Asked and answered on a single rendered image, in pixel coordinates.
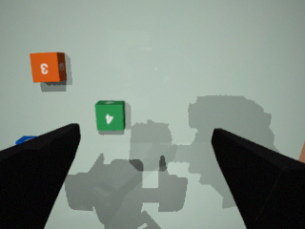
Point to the green block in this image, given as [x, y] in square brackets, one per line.
[110, 115]

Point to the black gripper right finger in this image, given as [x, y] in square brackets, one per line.
[268, 188]

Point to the blue digit block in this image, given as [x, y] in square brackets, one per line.
[24, 138]

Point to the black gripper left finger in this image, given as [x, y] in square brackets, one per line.
[31, 175]

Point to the orange block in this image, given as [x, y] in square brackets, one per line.
[47, 66]

